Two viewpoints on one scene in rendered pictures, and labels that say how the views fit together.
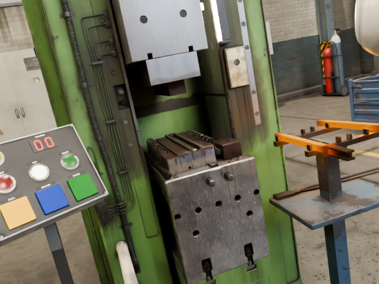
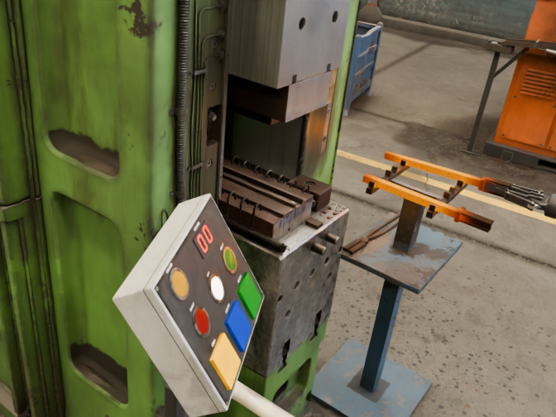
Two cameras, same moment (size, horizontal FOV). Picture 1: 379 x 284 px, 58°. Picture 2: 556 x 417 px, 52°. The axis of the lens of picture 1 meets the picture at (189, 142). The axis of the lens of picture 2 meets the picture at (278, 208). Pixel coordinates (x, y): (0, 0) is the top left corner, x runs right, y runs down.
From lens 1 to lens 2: 1.14 m
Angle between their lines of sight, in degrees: 43
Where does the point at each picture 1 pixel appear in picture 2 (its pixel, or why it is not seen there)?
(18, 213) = (229, 362)
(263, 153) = not seen: hidden behind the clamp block
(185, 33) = (329, 45)
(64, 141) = (215, 227)
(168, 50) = (310, 71)
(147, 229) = not seen: hidden behind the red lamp
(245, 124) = (313, 153)
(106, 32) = (218, 18)
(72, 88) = (162, 115)
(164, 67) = (302, 96)
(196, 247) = (284, 329)
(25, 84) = not seen: outside the picture
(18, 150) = (191, 259)
